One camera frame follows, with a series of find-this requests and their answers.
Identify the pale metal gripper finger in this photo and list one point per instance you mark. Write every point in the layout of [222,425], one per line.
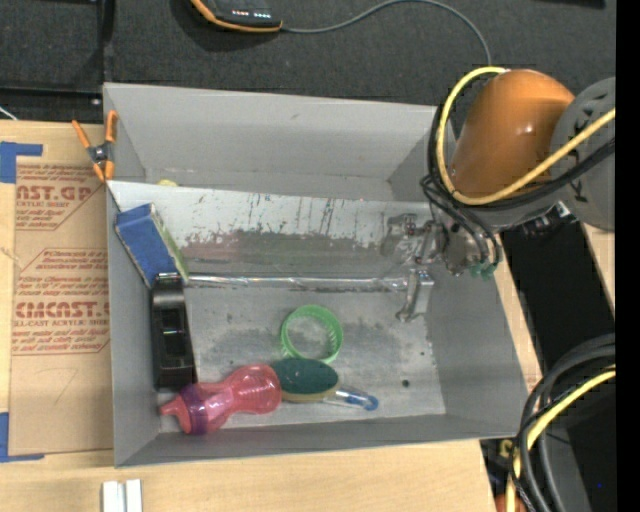
[416,295]
[400,240]

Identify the grey metal bin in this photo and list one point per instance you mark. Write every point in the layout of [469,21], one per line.
[310,240]

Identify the dark green oval sponge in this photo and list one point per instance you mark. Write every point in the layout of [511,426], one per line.
[305,377]

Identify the pink and purple sippy bottle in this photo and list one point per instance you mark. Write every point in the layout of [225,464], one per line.
[240,395]

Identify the small yellow object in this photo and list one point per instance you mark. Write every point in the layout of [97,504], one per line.
[167,183]

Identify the black tape dispenser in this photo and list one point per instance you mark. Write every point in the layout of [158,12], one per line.
[171,330]

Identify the blue and green box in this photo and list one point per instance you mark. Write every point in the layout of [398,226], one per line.
[145,240]

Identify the brown cardboard board red print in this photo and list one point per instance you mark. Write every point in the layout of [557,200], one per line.
[55,280]

